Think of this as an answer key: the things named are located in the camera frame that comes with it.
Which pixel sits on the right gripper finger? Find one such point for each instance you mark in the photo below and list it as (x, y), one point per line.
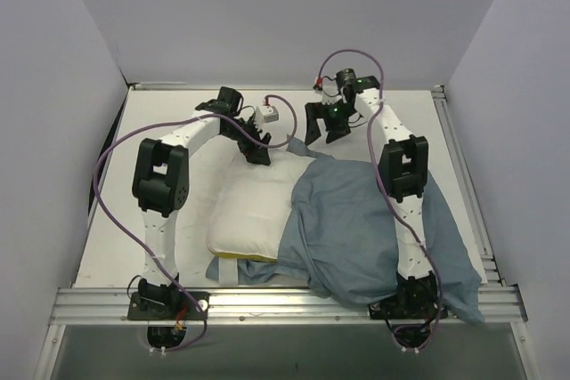
(313, 115)
(336, 134)

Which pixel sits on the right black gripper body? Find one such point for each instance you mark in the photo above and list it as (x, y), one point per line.
(329, 121)

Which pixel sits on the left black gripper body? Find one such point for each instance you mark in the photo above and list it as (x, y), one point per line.
(248, 142)

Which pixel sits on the white pillow yellow edge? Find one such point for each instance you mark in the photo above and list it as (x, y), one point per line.
(253, 207)

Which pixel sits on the blue-grey pillowcase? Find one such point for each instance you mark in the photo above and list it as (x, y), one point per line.
(339, 238)

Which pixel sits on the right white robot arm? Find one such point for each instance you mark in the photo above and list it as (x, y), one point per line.
(400, 159)

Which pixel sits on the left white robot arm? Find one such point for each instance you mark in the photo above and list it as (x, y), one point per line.
(161, 186)

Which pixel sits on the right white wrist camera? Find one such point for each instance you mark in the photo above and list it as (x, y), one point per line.
(331, 95)

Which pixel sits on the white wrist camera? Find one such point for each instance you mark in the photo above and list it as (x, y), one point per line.
(331, 95)
(266, 114)

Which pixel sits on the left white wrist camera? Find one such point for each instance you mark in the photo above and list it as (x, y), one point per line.
(266, 114)

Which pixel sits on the back aluminium rail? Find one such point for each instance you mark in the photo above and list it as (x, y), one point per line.
(159, 86)

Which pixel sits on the front aluminium rail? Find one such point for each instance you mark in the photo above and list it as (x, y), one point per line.
(259, 307)

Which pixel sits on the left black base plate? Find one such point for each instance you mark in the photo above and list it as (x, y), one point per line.
(166, 302)

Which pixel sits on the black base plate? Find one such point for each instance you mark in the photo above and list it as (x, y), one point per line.
(413, 299)
(166, 302)

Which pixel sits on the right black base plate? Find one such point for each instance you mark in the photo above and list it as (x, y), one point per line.
(413, 299)

